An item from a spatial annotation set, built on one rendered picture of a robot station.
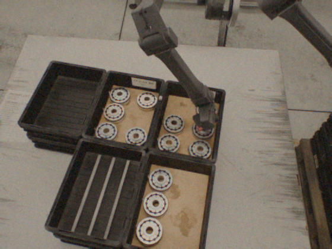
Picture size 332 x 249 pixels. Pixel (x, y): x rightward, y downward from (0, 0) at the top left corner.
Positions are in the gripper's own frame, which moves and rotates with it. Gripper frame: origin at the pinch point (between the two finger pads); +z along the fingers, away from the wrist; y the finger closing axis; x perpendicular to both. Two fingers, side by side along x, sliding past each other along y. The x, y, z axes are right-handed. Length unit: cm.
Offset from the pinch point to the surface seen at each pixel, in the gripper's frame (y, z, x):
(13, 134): -83, 16, 49
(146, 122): -21.6, 3.9, 17.1
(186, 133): -7.4, 4.0, 2.7
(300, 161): 81, 82, -17
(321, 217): 61, 73, -55
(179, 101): -0.9, 3.9, 21.0
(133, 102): -22.8, 3.8, 30.8
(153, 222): -40.2, 1.0, -28.2
